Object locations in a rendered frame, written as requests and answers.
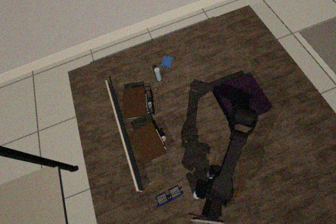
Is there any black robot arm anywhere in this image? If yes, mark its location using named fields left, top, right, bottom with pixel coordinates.
left=196, top=90, right=258, bottom=222

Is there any blue flat rectangular block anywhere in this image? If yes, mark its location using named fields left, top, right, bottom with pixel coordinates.
left=161, top=56, right=173, bottom=68

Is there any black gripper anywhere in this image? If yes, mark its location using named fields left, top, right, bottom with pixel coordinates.
left=209, top=164, right=222, bottom=216

